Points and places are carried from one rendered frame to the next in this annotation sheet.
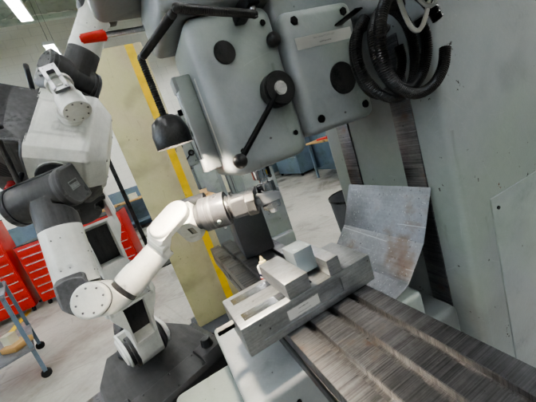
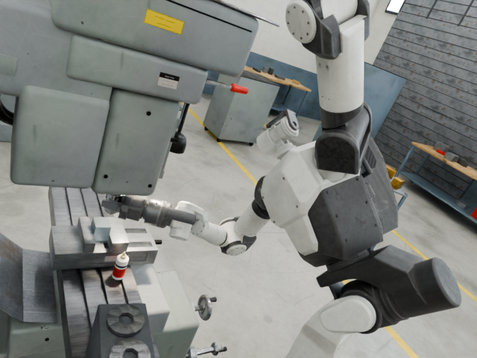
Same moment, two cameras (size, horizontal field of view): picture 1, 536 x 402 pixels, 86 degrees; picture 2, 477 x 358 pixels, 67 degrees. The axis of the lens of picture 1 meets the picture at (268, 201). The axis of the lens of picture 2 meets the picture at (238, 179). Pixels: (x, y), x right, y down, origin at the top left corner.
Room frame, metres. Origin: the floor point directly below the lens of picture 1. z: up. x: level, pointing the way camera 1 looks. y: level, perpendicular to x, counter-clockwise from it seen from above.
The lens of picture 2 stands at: (1.75, 0.03, 1.89)
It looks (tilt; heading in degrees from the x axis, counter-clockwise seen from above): 23 degrees down; 163
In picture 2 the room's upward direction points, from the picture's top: 22 degrees clockwise
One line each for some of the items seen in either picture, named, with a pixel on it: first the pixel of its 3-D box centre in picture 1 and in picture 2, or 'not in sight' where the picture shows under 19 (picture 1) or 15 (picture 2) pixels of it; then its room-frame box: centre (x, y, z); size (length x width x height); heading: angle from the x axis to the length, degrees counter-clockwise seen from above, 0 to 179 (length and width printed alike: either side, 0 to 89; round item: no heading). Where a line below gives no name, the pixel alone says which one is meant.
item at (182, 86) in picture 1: (196, 125); (163, 146); (0.68, 0.10, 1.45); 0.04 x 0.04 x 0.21; 20
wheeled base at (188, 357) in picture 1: (152, 356); not in sight; (1.19, 0.74, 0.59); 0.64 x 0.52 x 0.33; 39
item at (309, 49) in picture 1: (305, 82); (57, 123); (0.78, -0.19, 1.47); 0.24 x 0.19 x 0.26; 20
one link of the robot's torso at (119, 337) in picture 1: (143, 338); not in sight; (1.22, 0.76, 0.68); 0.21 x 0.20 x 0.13; 39
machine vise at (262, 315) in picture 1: (296, 282); (106, 241); (0.65, 0.00, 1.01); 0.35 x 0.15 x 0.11; 111
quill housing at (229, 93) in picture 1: (238, 101); (128, 134); (0.72, -0.01, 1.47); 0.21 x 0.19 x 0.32; 20
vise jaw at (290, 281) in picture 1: (282, 275); (115, 233); (0.64, 0.02, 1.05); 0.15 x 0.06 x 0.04; 21
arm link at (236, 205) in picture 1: (234, 206); (141, 209); (0.73, 0.08, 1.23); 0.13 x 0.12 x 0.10; 175
